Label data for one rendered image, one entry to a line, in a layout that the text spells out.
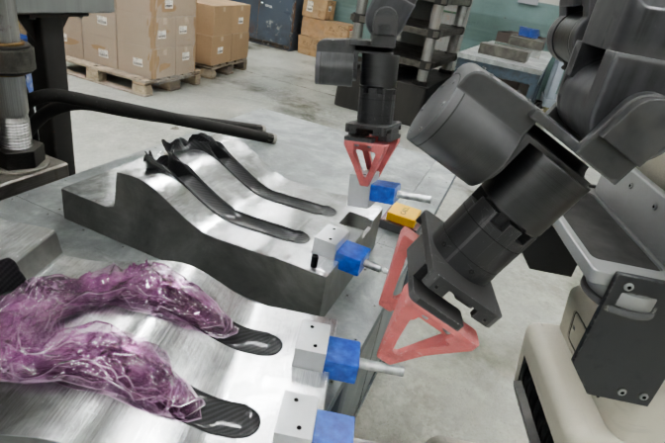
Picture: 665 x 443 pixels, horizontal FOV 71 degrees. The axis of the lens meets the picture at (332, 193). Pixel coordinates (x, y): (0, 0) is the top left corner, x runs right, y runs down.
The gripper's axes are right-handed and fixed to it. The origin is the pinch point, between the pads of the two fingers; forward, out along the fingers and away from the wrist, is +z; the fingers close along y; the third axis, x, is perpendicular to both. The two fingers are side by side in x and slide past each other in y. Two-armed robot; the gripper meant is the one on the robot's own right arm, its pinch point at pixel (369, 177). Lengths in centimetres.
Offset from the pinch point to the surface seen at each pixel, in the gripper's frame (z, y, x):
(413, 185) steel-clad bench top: 11.5, -45.3, -1.3
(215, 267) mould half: 13.8, 16.5, -18.5
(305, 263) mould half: 9.8, 16.0, -3.6
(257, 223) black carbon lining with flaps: 8.2, 9.3, -15.3
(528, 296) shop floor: 85, -156, 40
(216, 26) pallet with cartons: -44, -357, -282
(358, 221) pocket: 8.9, -3.1, -2.2
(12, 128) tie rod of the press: 0, 8, -74
